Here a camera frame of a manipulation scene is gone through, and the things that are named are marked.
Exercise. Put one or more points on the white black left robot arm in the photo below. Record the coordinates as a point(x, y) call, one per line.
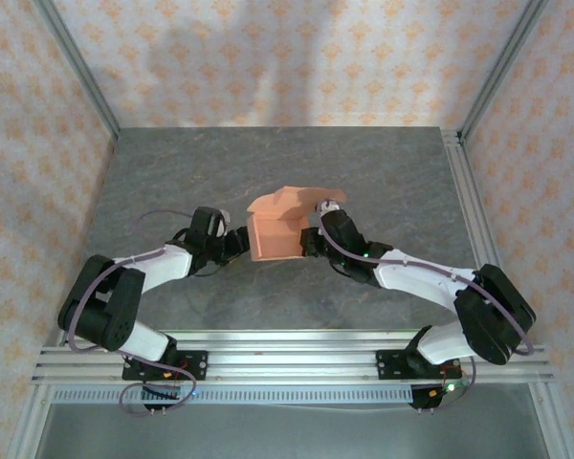
point(167, 263)

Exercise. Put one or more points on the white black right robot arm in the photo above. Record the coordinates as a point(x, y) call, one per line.
point(411, 279)

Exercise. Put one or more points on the aluminium frame leg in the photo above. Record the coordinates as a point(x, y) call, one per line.
point(550, 425)
point(31, 425)

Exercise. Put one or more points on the grey metal lower panel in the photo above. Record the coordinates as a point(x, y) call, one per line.
point(292, 430)

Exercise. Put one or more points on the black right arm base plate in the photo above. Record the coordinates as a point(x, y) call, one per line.
point(387, 365)

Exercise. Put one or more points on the orange cardboard paper box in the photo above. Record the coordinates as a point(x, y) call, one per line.
point(275, 239)

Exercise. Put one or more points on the aluminium side rail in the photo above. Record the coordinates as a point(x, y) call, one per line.
point(473, 215)

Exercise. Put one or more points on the aluminium corner post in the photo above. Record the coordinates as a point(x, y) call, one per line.
point(86, 81)
point(492, 81)

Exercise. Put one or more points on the wide aluminium mounting rail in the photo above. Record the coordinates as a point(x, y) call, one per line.
point(292, 354)

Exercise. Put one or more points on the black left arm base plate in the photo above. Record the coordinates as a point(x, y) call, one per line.
point(196, 363)

